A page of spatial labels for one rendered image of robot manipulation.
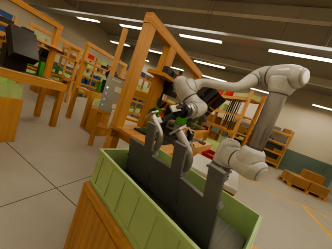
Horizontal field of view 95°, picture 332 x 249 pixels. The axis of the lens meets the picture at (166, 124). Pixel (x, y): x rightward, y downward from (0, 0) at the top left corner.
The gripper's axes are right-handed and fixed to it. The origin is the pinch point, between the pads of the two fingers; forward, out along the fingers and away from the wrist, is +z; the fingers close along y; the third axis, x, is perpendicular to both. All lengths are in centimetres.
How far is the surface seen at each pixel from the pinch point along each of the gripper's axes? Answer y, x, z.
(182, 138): 13.2, 13.8, 10.7
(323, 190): -29, 369, -648
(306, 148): -44, 331, -1041
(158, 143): -2.1, 11.1, 7.4
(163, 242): 5.5, 37.2, 28.0
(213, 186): 21.1, 28.8, 17.6
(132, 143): -15.1, 5.9, 10.8
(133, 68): -44, -63, -41
